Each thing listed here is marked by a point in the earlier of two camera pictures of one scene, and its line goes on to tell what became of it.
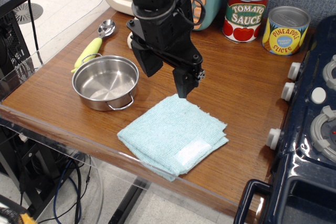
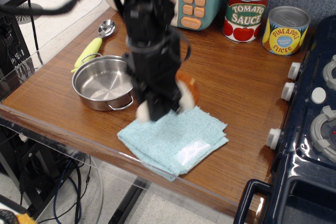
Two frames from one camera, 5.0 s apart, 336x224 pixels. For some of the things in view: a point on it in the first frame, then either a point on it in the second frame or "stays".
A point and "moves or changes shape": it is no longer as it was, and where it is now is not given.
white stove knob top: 293,71 stays
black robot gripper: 163,32 to 153,62
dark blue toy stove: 302,189 stays
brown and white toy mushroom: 129,40 moves or changes shape
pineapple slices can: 285,30 stays
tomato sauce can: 247,6 stays
